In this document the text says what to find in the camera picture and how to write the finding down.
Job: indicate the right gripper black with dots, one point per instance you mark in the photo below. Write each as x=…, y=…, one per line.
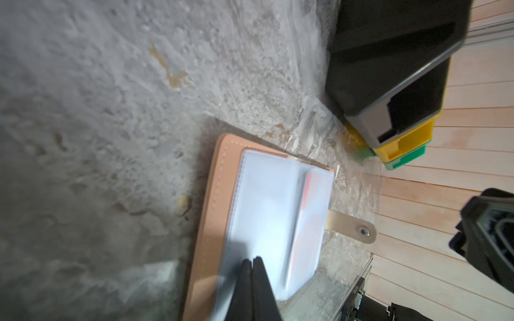
x=485, y=235

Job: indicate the green plastic bin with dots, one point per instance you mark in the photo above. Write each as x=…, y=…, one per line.
x=391, y=155

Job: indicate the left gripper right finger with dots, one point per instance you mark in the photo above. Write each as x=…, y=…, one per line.
x=264, y=305

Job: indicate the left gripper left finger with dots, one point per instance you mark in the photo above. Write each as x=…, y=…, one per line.
x=241, y=304

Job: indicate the tan leather card holder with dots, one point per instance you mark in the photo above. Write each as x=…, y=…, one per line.
x=250, y=210

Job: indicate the horizontal aluminium wall rail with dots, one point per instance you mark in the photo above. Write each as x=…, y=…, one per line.
x=492, y=29

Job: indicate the black plastic bin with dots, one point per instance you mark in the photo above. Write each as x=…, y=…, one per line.
x=389, y=63

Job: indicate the yellow plastic bin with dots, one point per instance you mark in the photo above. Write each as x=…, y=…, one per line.
x=408, y=141

